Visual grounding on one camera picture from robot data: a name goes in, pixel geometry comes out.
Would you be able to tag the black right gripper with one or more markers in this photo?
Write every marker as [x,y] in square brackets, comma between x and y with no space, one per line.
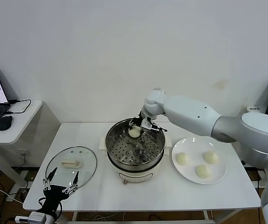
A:
[145,121]

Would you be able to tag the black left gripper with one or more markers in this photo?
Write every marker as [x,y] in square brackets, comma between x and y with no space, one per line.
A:
[54,194]

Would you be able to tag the white steamed baozi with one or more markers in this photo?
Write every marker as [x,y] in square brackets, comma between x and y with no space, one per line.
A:
[182,159]
[210,157]
[135,132]
[203,172]

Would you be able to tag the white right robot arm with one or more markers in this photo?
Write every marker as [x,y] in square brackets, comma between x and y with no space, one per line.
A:
[194,116]

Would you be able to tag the perforated steel steamer basket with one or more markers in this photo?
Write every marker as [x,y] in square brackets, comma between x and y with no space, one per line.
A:
[155,149]

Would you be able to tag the white work table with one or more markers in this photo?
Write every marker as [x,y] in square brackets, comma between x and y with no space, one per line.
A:
[101,198]

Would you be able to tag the white electric cooker base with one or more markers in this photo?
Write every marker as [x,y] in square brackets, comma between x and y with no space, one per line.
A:
[136,176]

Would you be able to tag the white side desk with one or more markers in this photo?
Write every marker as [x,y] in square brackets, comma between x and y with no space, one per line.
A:
[22,130]
[263,110]

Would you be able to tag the round white plate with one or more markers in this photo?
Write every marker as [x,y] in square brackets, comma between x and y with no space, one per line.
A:
[187,173]

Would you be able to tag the black computer mouse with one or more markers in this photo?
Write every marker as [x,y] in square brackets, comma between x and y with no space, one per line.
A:
[4,123]

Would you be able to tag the small white printed label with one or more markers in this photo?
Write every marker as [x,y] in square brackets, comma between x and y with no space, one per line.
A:
[254,108]

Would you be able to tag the white wall socket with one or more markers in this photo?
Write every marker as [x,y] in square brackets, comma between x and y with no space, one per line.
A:
[24,154]

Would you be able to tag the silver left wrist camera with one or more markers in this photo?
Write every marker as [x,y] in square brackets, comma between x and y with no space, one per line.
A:
[37,218]

